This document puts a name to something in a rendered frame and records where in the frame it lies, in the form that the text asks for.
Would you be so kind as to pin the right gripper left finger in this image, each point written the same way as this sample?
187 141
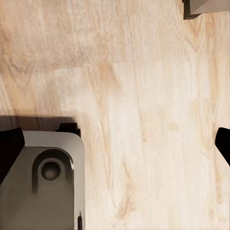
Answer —
11 144

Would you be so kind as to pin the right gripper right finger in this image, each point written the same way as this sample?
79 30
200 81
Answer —
222 142

